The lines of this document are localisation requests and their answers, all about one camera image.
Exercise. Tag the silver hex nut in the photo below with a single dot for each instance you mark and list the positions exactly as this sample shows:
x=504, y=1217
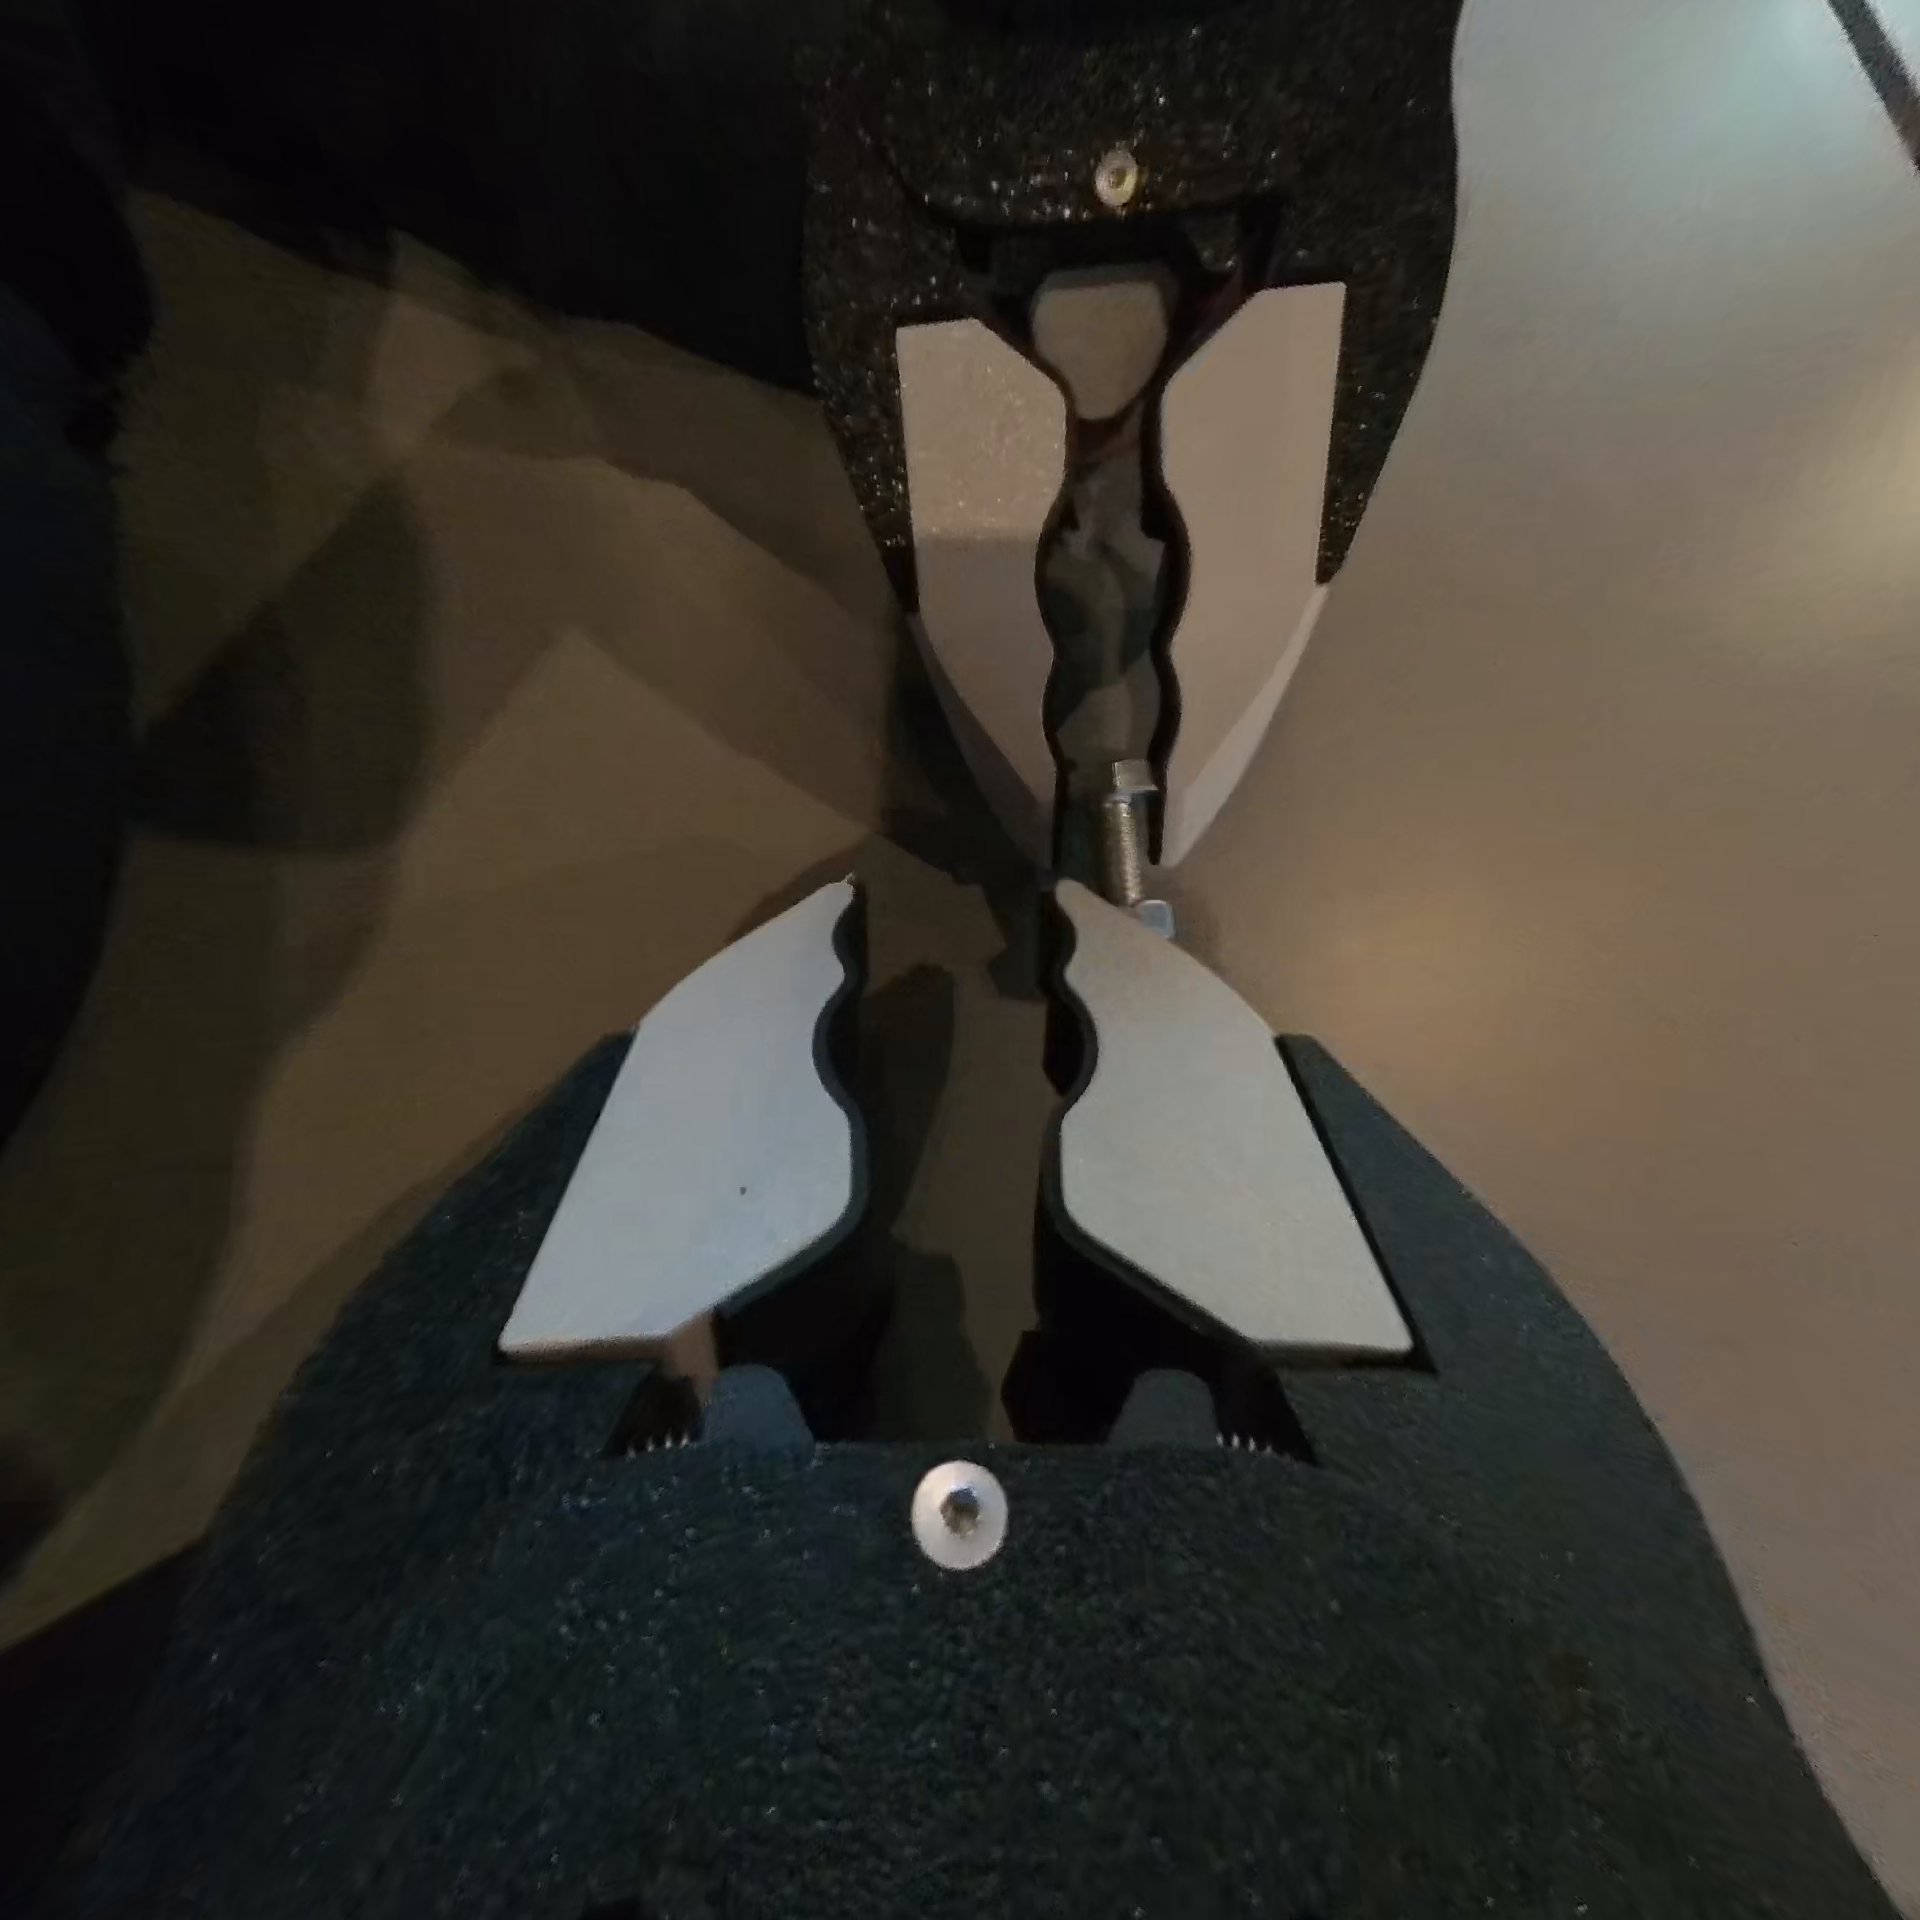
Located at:
x=1155, y=919

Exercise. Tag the silver hex bolt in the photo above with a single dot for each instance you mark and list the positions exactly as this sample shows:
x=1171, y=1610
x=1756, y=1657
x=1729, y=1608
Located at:
x=1125, y=839

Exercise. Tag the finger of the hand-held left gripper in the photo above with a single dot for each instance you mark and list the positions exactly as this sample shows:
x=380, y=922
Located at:
x=973, y=494
x=1253, y=494

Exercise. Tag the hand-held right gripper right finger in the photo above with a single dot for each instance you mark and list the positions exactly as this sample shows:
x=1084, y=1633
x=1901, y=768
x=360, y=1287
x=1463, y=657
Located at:
x=1215, y=1170

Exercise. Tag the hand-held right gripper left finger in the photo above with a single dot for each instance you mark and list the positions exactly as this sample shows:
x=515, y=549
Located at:
x=690, y=1156

